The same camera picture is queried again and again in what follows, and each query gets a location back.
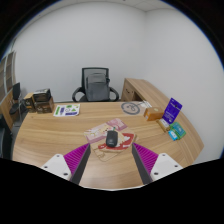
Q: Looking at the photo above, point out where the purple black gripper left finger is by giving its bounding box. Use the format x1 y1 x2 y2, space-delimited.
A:
42 144 91 184

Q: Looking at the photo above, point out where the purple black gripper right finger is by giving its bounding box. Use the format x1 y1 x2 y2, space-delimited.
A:
132 143 182 184

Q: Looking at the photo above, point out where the black computer mouse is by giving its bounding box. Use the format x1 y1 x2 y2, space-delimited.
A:
106 130 118 148

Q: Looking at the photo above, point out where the colourful cartoon mouse pad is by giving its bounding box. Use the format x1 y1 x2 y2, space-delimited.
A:
84 118 136 162

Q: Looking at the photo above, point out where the blue small packet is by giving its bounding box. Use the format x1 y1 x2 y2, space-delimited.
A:
168 130 179 141

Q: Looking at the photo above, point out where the small yellow box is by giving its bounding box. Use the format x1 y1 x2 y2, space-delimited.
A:
157 118 170 132

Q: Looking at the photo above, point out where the green packet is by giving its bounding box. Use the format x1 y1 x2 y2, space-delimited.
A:
170 122 186 139

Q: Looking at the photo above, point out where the orange cardboard box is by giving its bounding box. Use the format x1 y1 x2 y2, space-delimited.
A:
144 107 164 121

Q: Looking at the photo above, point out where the white green purple leaflet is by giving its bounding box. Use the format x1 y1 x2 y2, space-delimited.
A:
54 104 80 117

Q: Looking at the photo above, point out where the purple standing card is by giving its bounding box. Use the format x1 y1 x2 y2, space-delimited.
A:
163 98 182 124

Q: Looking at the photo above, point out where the brown box bottom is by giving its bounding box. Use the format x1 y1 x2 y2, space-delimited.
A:
34 98 54 113

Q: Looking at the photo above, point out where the black object at left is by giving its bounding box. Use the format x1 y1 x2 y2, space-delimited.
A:
0 114 12 160

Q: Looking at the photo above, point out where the dark box top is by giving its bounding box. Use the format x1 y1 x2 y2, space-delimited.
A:
33 88 51 102

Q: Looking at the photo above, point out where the small brown box left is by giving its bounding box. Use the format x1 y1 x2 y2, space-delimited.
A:
24 93 36 112

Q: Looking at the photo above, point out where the black visitor chair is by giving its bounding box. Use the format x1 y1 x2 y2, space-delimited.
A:
9 83 24 119

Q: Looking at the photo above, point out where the wooden side cabinet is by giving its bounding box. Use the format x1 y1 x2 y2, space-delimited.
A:
121 78 167 103

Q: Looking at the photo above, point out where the grey backpack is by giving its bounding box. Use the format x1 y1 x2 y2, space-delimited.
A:
86 73 109 102

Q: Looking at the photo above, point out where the black mesh office chair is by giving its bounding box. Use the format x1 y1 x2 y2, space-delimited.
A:
72 67 119 102

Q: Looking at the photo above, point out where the wooden bookshelf cabinet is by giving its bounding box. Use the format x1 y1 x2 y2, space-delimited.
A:
0 51 16 128

